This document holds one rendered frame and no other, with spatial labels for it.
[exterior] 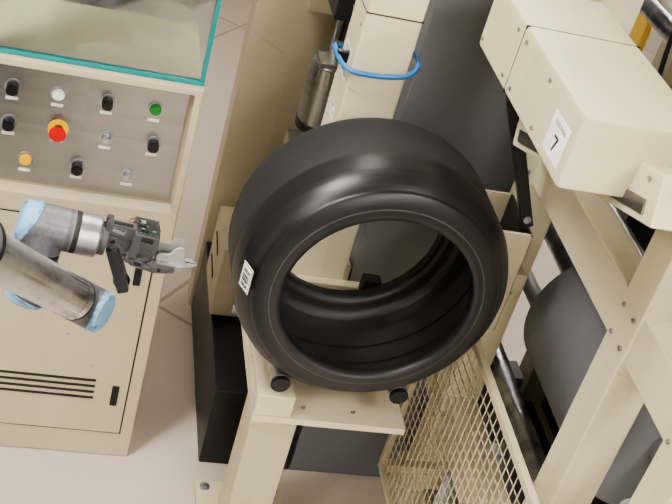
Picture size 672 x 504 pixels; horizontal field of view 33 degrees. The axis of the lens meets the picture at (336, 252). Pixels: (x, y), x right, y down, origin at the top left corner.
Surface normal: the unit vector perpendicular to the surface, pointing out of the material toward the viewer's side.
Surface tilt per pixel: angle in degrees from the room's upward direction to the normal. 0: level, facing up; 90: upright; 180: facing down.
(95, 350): 90
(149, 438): 0
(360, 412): 0
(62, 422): 90
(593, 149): 90
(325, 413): 0
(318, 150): 33
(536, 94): 90
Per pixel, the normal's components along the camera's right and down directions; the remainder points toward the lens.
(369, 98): 0.13, 0.57
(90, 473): 0.25, -0.81
